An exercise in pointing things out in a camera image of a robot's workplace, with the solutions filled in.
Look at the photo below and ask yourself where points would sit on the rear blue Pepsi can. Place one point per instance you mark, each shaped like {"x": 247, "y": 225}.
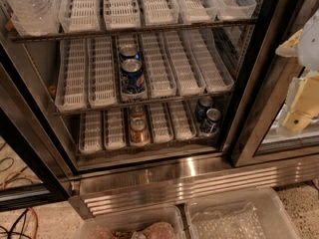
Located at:
{"x": 129, "y": 52}

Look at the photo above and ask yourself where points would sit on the top wire shelf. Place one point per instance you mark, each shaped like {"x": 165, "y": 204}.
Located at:
{"x": 16, "y": 38}

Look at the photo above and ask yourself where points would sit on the clear plastic bin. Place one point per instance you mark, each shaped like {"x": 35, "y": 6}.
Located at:
{"x": 243, "y": 214}
{"x": 130, "y": 221}

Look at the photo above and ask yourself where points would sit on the brown soda can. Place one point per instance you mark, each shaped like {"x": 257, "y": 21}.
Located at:
{"x": 138, "y": 131}
{"x": 137, "y": 112}

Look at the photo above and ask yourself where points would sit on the front brown soda can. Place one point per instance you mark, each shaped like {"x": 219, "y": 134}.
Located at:
{"x": 138, "y": 131}

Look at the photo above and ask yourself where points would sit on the middle shelf tray four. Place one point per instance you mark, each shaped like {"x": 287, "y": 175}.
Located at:
{"x": 161, "y": 80}

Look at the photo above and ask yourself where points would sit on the front dark blue can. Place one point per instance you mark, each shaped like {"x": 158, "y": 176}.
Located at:
{"x": 211, "y": 121}

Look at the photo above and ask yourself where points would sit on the rear brown soda can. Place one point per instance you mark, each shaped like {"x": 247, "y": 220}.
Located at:
{"x": 137, "y": 112}

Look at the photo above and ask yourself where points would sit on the front blue Pepsi can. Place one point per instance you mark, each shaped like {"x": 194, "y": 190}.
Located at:
{"x": 133, "y": 78}

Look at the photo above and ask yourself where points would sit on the dark blue can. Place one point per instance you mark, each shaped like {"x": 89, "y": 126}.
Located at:
{"x": 202, "y": 106}
{"x": 211, "y": 121}

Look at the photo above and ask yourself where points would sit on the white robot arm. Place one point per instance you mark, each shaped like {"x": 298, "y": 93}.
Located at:
{"x": 302, "y": 100}

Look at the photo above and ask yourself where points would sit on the wire shelf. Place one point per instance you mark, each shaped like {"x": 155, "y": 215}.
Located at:
{"x": 16, "y": 38}
{"x": 89, "y": 108}

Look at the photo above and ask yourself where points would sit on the right glass fridge door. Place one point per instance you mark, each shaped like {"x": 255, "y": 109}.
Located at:
{"x": 256, "y": 141}

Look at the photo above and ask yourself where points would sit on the middle shelf tray one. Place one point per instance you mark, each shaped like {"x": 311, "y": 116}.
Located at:
{"x": 72, "y": 82}

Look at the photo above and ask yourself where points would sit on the left clear plastic bin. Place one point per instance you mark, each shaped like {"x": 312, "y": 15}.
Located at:
{"x": 130, "y": 221}

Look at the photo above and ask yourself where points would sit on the middle shelf tray five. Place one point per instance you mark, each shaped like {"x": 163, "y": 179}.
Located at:
{"x": 187, "y": 74}

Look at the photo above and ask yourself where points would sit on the middle shelf tray two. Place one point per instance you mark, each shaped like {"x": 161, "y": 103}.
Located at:
{"x": 101, "y": 76}

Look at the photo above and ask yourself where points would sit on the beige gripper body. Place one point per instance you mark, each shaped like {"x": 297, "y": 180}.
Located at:
{"x": 309, "y": 45}

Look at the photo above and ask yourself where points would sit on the blue pepsi can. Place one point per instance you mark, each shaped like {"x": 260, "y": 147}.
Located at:
{"x": 129, "y": 52}
{"x": 133, "y": 78}

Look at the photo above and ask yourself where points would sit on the open left fridge door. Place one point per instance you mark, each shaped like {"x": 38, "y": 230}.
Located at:
{"x": 21, "y": 129}

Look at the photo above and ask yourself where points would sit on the middle shelf tray six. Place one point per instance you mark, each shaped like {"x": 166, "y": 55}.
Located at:
{"x": 213, "y": 70}

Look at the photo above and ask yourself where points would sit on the rear dark blue can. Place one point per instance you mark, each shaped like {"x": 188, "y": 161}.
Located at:
{"x": 202, "y": 106}

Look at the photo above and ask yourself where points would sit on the clear plastic bag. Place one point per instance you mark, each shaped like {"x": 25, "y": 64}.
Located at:
{"x": 35, "y": 17}

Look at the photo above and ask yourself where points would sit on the middle wire shelf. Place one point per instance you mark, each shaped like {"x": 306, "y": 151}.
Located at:
{"x": 89, "y": 108}

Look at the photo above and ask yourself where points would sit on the stainless steel fridge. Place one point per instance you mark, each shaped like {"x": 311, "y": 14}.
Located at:
{"x": 107, "y": 172}

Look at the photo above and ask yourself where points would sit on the right clear plastic bin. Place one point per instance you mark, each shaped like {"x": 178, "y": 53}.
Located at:
{"x": 243, "y": 214}

